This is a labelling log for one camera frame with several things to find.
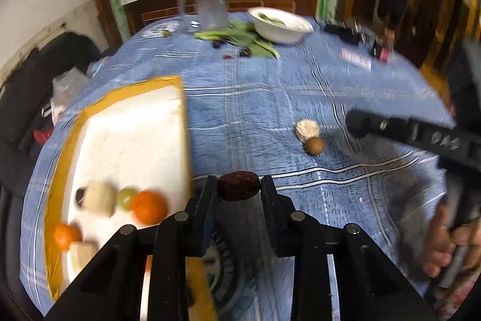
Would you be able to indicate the brown kiwi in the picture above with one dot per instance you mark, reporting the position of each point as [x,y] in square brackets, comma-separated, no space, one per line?
[315,146]

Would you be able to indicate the white tray with gold rim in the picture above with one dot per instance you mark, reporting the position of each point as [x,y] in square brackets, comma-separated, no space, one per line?
[131,136]

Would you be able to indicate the clear glass mug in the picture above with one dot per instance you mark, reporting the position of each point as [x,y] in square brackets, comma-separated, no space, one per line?
[212,7]

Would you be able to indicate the black chair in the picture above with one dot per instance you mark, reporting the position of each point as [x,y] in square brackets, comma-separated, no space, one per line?
[30,80]

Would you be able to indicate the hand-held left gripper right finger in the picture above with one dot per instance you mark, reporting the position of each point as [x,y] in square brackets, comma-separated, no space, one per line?
[271,215]

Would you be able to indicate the green leaves in bowl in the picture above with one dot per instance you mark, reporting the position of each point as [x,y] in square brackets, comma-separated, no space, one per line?
[272,19]

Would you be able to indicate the crumpled clear plastic bag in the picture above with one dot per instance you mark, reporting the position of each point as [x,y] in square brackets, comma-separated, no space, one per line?
[69,88]

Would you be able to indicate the black box with red label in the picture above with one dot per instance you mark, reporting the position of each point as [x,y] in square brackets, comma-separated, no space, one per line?
[381,52]

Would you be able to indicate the dark purple plum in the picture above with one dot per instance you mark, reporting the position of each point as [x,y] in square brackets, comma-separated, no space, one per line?
[80,197]

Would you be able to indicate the square peeled sugarcane block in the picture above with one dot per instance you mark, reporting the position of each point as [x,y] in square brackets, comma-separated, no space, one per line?
[82,257]

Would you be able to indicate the red jujube date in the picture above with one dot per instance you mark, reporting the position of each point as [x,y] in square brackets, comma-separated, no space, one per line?
[238,186]

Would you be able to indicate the orange tangerine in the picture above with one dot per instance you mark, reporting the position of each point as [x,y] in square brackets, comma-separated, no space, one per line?
[67,236]
[148,208]

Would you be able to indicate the leafy green vegetable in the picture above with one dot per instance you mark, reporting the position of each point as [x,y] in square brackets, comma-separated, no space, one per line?
[244,37]

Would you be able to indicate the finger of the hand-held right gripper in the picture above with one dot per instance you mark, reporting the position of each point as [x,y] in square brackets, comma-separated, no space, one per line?
[394,131]

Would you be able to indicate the dark hanging jacket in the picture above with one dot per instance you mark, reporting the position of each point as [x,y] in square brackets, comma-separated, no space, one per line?
[392,5]

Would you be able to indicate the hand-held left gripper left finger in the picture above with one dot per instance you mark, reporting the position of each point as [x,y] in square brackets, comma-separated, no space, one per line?
[206,215]

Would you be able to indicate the white and red card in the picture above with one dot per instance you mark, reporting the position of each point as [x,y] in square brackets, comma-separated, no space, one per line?
[355,58]

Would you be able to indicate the small green grape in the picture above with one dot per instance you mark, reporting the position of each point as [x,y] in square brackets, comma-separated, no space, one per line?
[165,33]

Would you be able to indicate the round white coaster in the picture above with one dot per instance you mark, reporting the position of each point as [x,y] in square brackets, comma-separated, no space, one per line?
[158,29]

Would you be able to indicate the white bowl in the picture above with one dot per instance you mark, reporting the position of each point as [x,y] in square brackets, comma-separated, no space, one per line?
[282,33]

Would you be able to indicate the person's right hand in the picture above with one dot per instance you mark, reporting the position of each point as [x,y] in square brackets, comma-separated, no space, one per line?
[437,242]

